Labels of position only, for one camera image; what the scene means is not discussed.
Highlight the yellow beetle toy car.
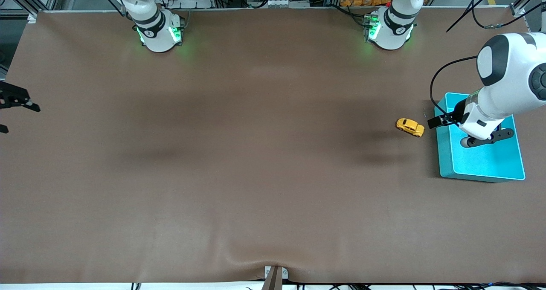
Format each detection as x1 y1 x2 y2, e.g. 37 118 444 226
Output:
395 118 426 138

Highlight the teal plastic storage bin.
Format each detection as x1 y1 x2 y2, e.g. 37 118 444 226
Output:
434 92 526 183

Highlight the brown table mat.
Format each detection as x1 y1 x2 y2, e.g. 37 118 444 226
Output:
0 8 546 284

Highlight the white terminal block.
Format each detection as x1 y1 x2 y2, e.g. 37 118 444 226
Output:
273 0 310 9

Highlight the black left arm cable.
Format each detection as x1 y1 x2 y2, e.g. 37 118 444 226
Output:
430 0 546 125

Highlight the metal table edge bracket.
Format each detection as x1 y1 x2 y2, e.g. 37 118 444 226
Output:
261 265 289 290

